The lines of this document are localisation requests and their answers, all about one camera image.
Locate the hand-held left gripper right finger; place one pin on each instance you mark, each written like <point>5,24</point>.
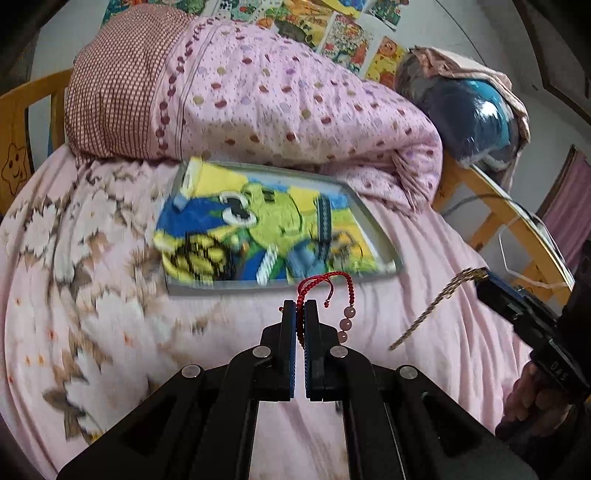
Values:
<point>310,364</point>

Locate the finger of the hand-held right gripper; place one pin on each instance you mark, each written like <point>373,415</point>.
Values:
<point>512,314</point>
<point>505,280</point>

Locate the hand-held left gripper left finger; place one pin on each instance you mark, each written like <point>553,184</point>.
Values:
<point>290,350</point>

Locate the grey hair claw clip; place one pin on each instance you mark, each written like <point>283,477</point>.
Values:
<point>268,263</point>

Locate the grey shallow tray box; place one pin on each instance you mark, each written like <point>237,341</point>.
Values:
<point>221,288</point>

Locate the blue kids watch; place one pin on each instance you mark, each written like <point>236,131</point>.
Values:
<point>323,217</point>

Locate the person's right hand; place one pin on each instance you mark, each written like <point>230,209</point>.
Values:
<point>526,406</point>

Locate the white clothes hanger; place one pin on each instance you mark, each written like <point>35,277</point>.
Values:
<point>503,256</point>

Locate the pink curtain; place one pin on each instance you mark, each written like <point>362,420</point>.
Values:
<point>572,194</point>

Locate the frog drawing paper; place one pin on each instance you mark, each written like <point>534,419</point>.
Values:
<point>277,207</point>

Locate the clear plastic bag of clothing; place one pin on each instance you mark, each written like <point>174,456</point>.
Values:
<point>461,106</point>

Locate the pink floral bed sheet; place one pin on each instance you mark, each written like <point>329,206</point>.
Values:
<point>92,277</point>

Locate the pink dotted rolled quilt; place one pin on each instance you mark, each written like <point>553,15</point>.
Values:
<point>277,92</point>

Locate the group of colourful wall drawings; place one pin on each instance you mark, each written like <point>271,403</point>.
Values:
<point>341,37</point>

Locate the wooden bed frame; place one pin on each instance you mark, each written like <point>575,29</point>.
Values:
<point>27,97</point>

